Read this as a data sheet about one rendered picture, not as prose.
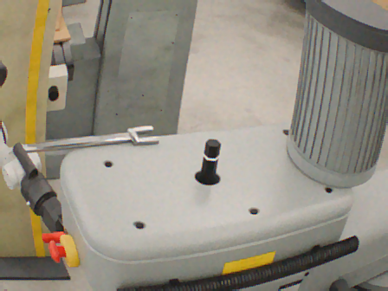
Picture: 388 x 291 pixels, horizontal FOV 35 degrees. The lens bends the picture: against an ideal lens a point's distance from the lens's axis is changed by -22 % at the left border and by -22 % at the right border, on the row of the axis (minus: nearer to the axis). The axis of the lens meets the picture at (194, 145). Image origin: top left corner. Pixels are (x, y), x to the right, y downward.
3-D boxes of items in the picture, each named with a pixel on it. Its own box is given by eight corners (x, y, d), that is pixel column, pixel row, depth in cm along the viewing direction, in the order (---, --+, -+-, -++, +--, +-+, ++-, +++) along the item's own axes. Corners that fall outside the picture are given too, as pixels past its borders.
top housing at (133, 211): (100, 311, 101) (95, 249, 92) (55, 216, 121) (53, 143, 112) (338, 261, 119) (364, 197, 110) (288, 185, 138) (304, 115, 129)
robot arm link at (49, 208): (49, 248, 153) (24, 213, 158) (75, 235, 159) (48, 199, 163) (48, 222, 144) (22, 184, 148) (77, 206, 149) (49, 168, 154)
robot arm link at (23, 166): (22, 210, 155) (2, 179, 160) (48, 195, 161) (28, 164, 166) (20, 184, 147) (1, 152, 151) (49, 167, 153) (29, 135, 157)
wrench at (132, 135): (26, 157, 107) (26, 153, 107) (23, 144, 110) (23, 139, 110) (158, 144, 116) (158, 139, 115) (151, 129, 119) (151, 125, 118)
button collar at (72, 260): (71, 274, 108) (67, 250, 105) (61, 251, 112) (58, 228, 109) (80, 273, 109) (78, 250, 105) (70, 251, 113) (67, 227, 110)
